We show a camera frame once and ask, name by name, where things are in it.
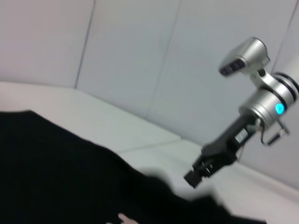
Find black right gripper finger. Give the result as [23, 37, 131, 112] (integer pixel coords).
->
[184, 161, 206, 189]
[201, 163, 220, 182]

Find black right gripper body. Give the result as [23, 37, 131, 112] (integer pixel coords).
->
[202, 116, 257, 175]

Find black T-shirt with white print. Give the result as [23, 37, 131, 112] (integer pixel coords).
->
[0, 111, 268, 224]

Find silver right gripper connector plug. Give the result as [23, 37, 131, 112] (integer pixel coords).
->
[266, 129, 290, 145]

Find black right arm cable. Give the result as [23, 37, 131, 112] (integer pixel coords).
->
[258, 120, 287, 147]

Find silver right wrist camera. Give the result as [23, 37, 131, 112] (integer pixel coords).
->
[218, 37, 271, 77]

